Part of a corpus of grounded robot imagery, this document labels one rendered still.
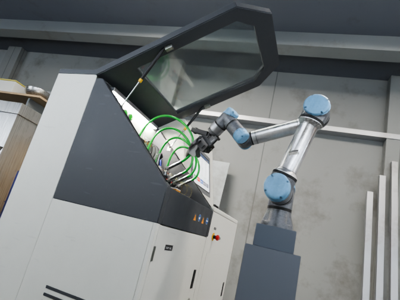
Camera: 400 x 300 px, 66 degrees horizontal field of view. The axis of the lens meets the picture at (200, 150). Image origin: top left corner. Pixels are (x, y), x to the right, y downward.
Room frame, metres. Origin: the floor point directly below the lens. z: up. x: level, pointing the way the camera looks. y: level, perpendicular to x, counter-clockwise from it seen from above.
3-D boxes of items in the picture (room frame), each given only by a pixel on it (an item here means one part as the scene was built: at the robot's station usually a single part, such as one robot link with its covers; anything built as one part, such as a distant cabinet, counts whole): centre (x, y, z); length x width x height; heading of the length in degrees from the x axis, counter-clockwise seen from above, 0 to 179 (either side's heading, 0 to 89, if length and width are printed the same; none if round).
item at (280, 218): (1.50, -0.44, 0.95); 0.15 x 0.15 x 0.10
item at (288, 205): (1.50, -0.44, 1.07); 0.13 x 0.12 x 0.14; 155
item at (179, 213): (1.64, -0.02, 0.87); 0.62 x 0.04 x 0.16; 157
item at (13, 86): (4.73, 3.16, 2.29); 0.39 x 0.33 x 0.22; 73
